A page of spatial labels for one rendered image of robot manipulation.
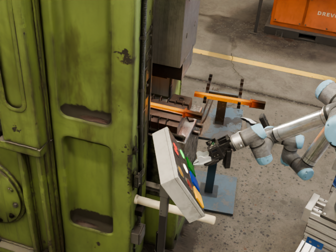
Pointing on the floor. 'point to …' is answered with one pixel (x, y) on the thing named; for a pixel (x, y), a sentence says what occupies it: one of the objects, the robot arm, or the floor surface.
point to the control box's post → (162, 223)
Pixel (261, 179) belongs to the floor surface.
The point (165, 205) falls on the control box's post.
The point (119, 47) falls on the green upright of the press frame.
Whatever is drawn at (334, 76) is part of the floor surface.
